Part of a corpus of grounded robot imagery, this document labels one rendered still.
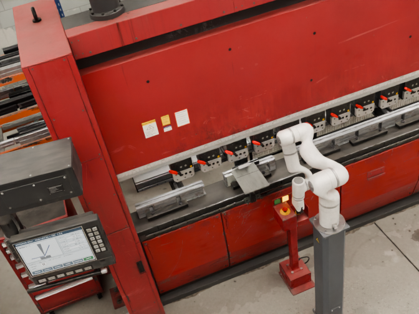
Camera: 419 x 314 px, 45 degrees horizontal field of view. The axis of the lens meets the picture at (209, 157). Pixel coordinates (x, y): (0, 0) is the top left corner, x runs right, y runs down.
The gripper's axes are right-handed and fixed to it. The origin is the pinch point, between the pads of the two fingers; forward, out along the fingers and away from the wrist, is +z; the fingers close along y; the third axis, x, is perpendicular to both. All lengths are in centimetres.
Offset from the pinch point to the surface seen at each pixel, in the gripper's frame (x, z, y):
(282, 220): -15.0, -3.9, 5.4
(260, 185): -21.3, -25.1, -13.2
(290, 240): -7.7, 25.9, 2.8
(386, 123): 94, -15, -34
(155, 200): -90, -20, -38
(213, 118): -40, -73, -39
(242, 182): -31.4, -24.4, -21.9
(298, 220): -2.6, 3.0, 5.6
